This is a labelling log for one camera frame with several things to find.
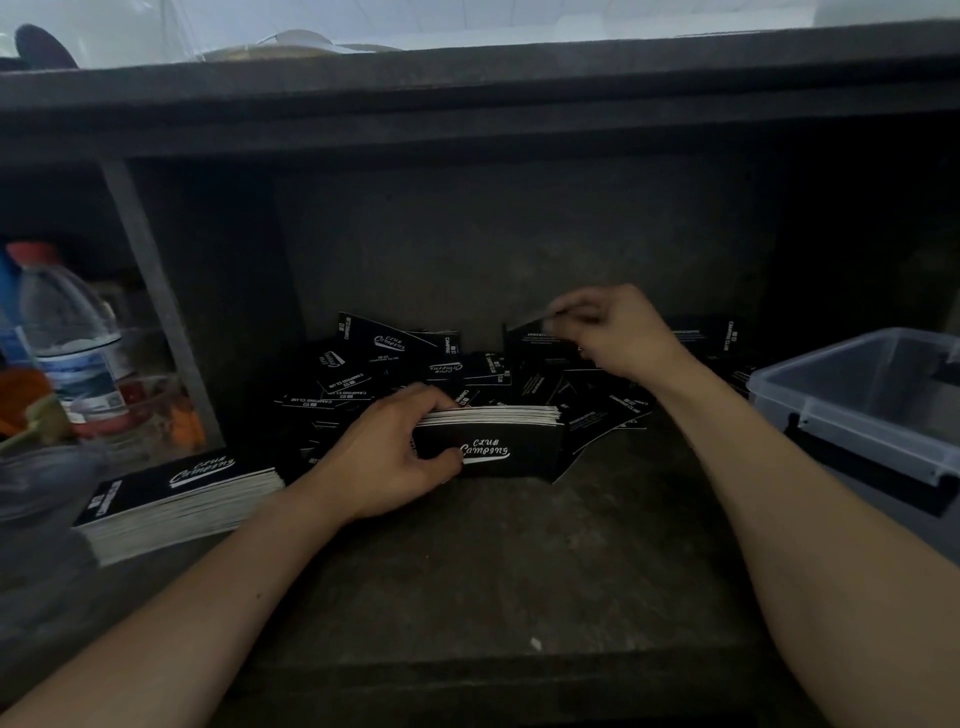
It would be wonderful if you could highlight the stack of black cards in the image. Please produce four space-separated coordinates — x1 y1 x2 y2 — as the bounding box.
411 405 565 483

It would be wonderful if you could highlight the orange and green object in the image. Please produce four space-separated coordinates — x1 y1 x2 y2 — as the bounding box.
0 366 78 451

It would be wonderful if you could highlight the clear plastic container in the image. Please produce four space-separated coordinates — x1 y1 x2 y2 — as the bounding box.
75 373 209 468

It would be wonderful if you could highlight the person's left forearm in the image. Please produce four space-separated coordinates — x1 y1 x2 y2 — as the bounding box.
0 477 354 728

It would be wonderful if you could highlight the person's left hand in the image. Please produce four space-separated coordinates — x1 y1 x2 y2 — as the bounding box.
313 382 467 525

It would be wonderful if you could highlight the loose pile of black cards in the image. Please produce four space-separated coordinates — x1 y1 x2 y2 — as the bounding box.
272 310 760 485

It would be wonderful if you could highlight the person's right forearm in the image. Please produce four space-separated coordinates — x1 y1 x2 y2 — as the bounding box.
651 358 960 728

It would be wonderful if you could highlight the thick bundle of black cards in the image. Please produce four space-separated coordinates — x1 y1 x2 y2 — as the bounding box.
72 447 287 568

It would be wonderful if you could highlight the clear plastic storage box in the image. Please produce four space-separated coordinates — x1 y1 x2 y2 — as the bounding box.
747 327 960 565

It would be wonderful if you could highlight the dark grey shelf cabinet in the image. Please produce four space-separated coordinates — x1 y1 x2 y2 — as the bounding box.
0 21 960 728

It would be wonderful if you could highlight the single black card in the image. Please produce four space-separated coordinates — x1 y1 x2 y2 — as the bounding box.
504 309 580 357

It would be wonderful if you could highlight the clear plastic water bottle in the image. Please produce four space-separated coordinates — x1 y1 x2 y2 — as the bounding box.
6 240 130 444

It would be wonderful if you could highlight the person's right hand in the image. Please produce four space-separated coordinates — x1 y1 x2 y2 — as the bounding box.
546 283 700 385

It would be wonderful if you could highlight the clear glass bowl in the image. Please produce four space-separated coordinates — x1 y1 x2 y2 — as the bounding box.
0 435 108 530

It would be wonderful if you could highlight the dark round object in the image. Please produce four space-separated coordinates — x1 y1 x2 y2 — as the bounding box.
13 24 78 70

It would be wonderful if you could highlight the blue bottle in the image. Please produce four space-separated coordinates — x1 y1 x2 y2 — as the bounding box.
0 247 34 370

